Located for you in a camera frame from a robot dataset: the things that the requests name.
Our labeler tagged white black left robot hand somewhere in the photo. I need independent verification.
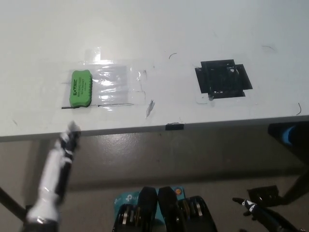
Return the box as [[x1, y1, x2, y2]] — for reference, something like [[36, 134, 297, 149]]
[[26, 120, 82, 223]]

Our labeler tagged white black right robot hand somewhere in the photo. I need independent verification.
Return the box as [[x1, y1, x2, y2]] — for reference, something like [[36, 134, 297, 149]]
[[232, 197, 300, 232]]

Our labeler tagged green whiteboard eraser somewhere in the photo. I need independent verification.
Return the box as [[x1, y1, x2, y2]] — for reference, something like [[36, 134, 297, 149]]
[[68, 69, 93, 108]]

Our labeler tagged black floor tape patch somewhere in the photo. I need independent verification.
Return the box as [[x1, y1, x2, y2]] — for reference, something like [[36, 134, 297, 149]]
[[247, 185, 288, 207]]

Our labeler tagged black slanted table leg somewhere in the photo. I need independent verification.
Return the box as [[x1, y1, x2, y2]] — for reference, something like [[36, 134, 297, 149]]
[[0, 186, 27, 213], [282, 166, 309, 206]]

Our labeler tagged black and blue object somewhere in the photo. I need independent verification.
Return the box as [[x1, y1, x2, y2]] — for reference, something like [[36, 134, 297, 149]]
[[267, 122, 309, 148]]

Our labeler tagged clear tape sheet patch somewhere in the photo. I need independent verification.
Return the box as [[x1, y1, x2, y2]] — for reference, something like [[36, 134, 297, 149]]
[[40, 47, 148, 109]]

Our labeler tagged small black tape strip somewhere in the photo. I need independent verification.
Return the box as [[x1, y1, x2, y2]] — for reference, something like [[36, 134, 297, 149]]
[[166, 122, 184, 131]]

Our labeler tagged torn clear tape scrap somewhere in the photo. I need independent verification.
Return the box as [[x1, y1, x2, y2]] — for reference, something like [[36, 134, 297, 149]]
[[145, 99, 155, 119]]

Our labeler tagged black tape square patch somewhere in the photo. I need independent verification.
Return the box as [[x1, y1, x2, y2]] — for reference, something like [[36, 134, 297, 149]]
[[195, 59, 253, 99]]

